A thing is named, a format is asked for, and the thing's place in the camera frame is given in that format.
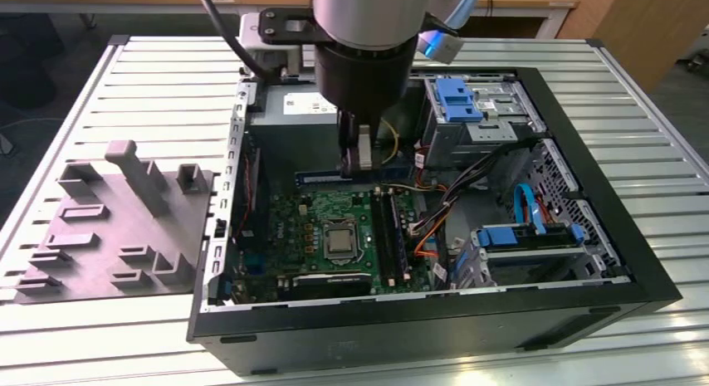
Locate green motherboard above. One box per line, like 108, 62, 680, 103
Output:
230, 188, 441, 305

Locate blue drive bay latch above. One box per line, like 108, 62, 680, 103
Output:
433, 77, 481, 124

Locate blue plastic carrier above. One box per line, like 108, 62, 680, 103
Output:
445, 247, 484, 291

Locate CPU socket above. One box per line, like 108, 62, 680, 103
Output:
318, 217, 365, 267

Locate wooden cabinet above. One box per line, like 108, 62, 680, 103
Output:
552, 0, 709, 97

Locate small wrist camera blue light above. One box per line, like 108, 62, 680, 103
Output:
413, 31, 464, 65

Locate black open PC case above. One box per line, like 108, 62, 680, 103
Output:
185, 66, 683, 378

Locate grey parts rack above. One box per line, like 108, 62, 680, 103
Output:
9, 139, 220, 307

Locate light grey gripper side plate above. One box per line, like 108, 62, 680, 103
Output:
356, 123, 380, 171

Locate thick black camera cable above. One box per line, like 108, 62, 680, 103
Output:
193, 0, 284, 81

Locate blue flat data wire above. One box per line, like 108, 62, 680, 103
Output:
511, 183, 549, 237

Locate black camera bracket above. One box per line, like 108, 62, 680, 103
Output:
257, 7, 333, 46

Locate RAM stick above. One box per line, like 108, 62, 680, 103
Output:
294, 164, 413, 185
388, 189, 415, 281

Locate silver CPU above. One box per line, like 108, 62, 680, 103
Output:
324, 229, 356, 255

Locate black wire bundle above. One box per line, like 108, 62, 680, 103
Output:
412, 139, 543, 234

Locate black graphics card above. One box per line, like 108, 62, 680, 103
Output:
289, 271, 373, 300

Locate yellow wires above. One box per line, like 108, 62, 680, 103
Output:
379, 119, 400, 171

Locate orange wires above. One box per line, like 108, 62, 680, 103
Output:
412, 194, 461, 261

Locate grey metal drive cage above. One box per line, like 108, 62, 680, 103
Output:
423, 76, 548, 168

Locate hard disk in blue carrier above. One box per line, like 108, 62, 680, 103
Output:
473, 222, 586, 251

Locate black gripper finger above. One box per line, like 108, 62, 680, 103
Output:
337, 110, 361, 180

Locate grey metal disk bay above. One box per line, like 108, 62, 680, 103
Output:
468, 222, 634, 288

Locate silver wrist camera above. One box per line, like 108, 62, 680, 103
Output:
237, 12, 310, 78

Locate grey power supply unit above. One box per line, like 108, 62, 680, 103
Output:
245, 85, 359, 193

